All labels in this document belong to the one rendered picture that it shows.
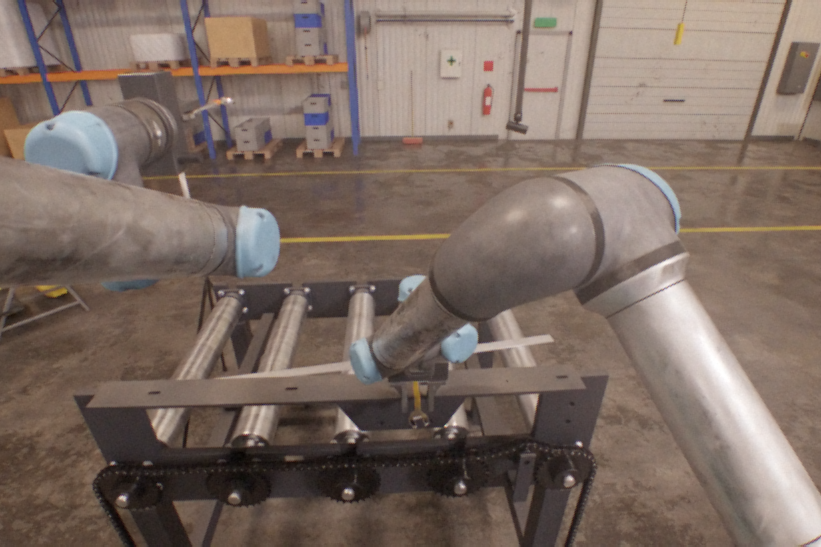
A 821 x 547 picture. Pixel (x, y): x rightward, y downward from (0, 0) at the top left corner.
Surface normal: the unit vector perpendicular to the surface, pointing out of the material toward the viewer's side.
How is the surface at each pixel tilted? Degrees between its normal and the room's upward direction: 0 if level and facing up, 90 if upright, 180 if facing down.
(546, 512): 90
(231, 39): 90
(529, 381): 0
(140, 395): 0
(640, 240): 48
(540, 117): 90
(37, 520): 0
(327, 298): 90
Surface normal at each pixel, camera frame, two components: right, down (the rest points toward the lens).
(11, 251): 0.89, 0.44
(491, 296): -0.26, 0.68
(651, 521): 0.00, -0.88
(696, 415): -0.72, 0.11
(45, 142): 0.06, 0.48
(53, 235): 0.97, 0.19
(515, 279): -0.23, 0.51
